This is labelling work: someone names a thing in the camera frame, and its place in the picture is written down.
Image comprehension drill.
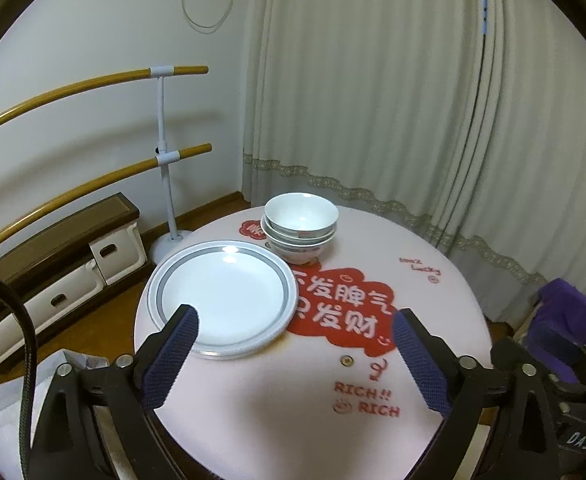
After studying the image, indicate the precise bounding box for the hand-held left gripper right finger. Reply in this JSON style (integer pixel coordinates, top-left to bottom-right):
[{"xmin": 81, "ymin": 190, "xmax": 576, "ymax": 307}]
[{"xmin": 393, "ymin": 308, "xmax": 558, "ymax": 480}]

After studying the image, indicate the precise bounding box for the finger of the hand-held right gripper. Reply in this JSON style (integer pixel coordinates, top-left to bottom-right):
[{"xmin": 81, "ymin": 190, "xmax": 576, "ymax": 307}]
[{"xmin": 493, "ymin": 338, "xmax": 548, "ymax": 386}]

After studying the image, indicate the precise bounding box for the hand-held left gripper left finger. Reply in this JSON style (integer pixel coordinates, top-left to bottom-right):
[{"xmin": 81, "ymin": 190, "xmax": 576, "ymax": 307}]
[{"xmin": 30, "ymin": 304, "xmax": 200, "ymax": 480}]

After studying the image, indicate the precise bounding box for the white plate with grey rim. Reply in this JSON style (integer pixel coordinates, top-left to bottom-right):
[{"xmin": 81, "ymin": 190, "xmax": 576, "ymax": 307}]
[
  {"xmin": 148, "ymin": 280, "xmax": 296, "ymax": 362},
  {"xmin": 193, "ymin": 310, "xmax": 298, "ymax": 358},
  {"xmin": 149, "ymin": 241, "xmax": 298, "ymax": 353}
]

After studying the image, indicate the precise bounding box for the white bowl with grey band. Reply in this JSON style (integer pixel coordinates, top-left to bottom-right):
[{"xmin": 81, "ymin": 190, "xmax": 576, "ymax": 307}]
[
  {"xmin": 264, "ymin": 192, "xmax": 340, "ymax": 241},
  {"xmin": 261, "ymin": 217, "xmax": 337, "ymax": 248},
  {"xmin": 260, "ymin": 225, "xmax": 334, "ymax": 266}
]

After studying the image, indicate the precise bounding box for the purple cloth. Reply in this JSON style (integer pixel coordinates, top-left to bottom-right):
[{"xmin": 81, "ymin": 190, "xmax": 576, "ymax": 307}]
[{"xmin": 535, "ymin": 279, "xmax": 586, "ymax": 386}]

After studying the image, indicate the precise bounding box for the round pink table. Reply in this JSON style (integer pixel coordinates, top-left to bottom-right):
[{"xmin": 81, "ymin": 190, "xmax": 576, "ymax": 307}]
[{"xmin": 134, "ymin": 203, "xmax": 494, "ymax": 480}]

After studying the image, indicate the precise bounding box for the white plastic bag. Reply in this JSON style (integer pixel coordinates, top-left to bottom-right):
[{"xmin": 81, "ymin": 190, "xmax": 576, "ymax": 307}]
[{"xmin": 0, "ymin": 347, "xmax": 118, "ymax": 461}]

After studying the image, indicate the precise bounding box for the grey white curtain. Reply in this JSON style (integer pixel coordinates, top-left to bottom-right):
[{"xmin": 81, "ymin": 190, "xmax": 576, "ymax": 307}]
[
  {"xmin": 240, "ymin": 0, "xmax": 488, "ymax": 271},
  {"xmin": 468, "ymin": 0, "xmax": 586, "ymax": 321}
]

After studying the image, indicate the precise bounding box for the white barre stand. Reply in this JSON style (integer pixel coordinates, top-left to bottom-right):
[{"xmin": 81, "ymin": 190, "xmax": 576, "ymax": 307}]
[{"xmin": 150, "ymin": 65, "xmax": 194, "ymax": 266}]

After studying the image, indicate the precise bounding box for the black cable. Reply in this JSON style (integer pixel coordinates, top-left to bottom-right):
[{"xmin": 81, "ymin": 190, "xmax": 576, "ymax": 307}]
[{"xmin": 0, "ymin": 264, "xmax": 38, "ymax": 466}]

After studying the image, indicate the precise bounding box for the wooden barre rail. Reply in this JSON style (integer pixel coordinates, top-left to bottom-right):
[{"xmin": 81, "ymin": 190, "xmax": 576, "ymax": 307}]
[
  {"xmin": 0, "ymin": 64, "xmax": 209, "ymax": 143},
  {"xmin": 0, "ymin": 143, "xmax": 212, "ymax": 266}
]

